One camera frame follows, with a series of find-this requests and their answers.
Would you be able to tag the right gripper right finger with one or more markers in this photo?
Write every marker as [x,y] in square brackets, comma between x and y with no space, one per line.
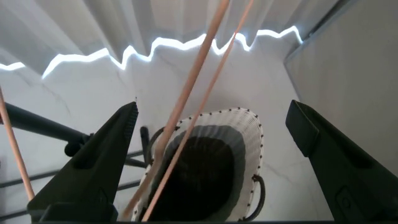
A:
[348,168]

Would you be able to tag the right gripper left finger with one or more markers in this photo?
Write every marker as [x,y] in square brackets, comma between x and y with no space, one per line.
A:
[90,174]

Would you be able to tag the pink clothes hanger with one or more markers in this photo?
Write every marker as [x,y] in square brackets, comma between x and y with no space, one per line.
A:
[17,149]
[192,77]

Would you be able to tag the black clothes rack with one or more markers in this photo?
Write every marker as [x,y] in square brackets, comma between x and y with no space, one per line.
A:
[37,124]

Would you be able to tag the white laundry basket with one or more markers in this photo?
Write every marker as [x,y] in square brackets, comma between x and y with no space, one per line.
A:
[248,140]

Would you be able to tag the white curtain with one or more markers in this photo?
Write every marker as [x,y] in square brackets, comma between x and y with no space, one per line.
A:
[77,25]

